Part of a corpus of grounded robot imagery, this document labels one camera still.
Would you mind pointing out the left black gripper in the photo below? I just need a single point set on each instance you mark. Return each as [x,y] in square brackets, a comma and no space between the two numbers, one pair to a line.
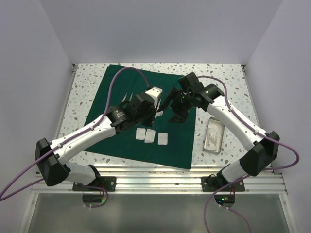
[149,122]

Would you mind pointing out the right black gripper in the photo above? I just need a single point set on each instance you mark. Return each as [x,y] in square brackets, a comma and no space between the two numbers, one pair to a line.
[180,115]

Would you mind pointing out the white gauze pad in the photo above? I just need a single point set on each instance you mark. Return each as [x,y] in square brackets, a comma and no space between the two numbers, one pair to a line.
[162,138]
[158,112]
[140,133]
[149,136]

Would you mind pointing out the white paper packet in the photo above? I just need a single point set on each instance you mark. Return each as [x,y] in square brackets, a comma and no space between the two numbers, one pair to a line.
[213,137]

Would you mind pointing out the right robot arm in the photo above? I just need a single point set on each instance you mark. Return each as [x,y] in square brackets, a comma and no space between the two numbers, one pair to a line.
[261,146]

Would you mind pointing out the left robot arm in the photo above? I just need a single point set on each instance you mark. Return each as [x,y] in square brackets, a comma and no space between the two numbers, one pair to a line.
[53,158]

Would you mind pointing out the green surgical cloth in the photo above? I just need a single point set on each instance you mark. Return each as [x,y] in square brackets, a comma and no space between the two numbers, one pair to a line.
[178,152]

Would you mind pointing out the metal instrument tray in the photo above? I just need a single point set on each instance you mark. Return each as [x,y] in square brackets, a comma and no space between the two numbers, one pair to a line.
[214,121]

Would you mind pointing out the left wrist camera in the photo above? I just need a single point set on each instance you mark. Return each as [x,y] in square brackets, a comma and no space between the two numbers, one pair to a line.
[155,93]

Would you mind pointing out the aluminium rail frame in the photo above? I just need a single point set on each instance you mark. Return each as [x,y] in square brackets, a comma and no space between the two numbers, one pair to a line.
[135,177]

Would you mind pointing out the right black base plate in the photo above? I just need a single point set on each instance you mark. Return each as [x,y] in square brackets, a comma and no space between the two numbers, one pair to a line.
[212,183]

